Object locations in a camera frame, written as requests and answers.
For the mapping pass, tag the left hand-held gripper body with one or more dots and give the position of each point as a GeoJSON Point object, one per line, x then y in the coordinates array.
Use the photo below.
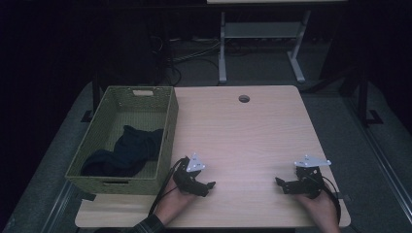
{"type": "Point", "coordinates": [189, 176]}

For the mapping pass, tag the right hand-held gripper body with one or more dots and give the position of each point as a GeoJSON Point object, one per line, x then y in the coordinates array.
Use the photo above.
{"type": "Point", "coordinates": [309, 181]}

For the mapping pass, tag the dark navy cloth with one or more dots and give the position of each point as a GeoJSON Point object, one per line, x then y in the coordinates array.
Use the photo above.
{"type": "Point", "coordinates": [129, 152]}

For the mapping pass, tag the green woven basket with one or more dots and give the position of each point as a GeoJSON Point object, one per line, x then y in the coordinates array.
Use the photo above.
{"type": "Point", "coordinates": [107, 110]}

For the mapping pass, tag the person's left hand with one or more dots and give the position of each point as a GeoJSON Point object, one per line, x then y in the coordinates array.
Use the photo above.
{"type": "Point", "coordinates": [175, 202]}

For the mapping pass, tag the person's right hand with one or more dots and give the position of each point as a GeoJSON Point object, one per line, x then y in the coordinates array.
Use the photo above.
{"type": "Point", "coordinates": [320, 212]}

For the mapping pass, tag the black metal stand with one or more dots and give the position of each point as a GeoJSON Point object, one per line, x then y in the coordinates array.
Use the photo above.
{"type": "Point", "coordinates": [363, 97]}
{"type": "Point", "coordinates": [96, 97]}

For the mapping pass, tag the grey table edge bracket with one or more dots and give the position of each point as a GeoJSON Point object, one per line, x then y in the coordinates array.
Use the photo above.
{"type": "Point", "coordinates": [341, 196]}

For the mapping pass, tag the black table edge bracket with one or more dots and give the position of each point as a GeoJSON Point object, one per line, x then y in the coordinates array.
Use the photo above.
{"type": "Point", "coordinates": [85, 195]}

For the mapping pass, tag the white metal table frame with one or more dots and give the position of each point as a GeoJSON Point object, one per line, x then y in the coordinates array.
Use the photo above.
{"type": "Point", "coordinates": [259, 30]}

